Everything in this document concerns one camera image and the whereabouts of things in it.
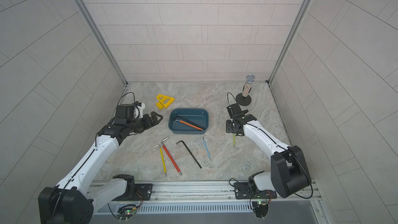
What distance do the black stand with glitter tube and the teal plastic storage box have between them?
258mm

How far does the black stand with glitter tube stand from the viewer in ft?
2.71

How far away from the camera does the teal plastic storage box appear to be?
93 centimetres

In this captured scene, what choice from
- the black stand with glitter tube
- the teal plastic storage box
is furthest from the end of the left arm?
the black stand with glitter tube
